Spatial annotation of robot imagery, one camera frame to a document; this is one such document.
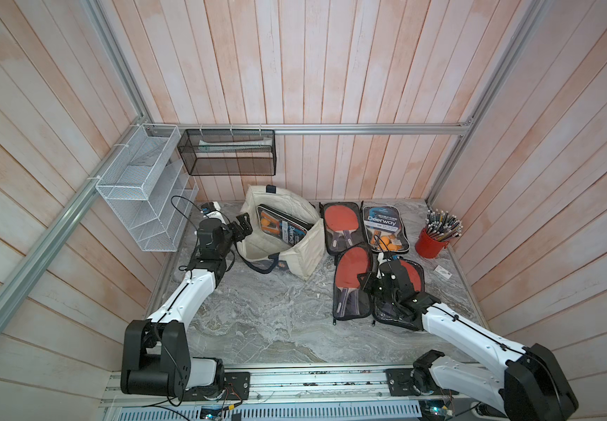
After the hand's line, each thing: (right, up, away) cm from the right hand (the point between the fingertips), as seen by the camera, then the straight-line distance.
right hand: (358, 275), depth 87 cm
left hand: (-40, +19, -1) cm, 44 cm away
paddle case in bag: (-28, +18, +11) cm, 35 cm away
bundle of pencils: (+30, +17, +3) cm, 34 cm away
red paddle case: (-1, +17, +21) cm, 27 cm away
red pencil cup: (+30, +9, +12) cm, 33 cm away
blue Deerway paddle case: (+16, +16, +21) cm, 30 cm away
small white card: (+34, 0, +9) cm, 35 cm away
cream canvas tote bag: (-19, +6, -1) cm, 20 cm away
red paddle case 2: (-3, -8, -1) cm, 9 cm away
